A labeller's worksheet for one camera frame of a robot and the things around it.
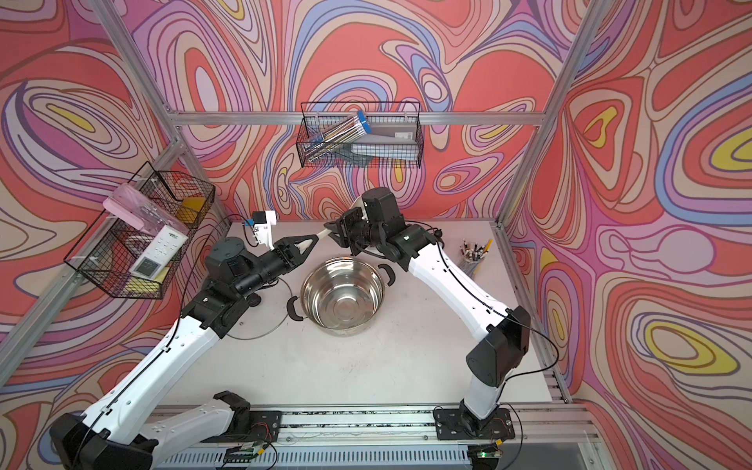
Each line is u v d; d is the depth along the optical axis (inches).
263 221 23.8
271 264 23.0
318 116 34.5
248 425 27.8
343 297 38.8
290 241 24.8
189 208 30.8
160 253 27.1
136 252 28.9
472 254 34.9
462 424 25.9
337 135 30.9
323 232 26.8
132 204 27.3
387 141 34.7
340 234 25.3
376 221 21.9
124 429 15.2
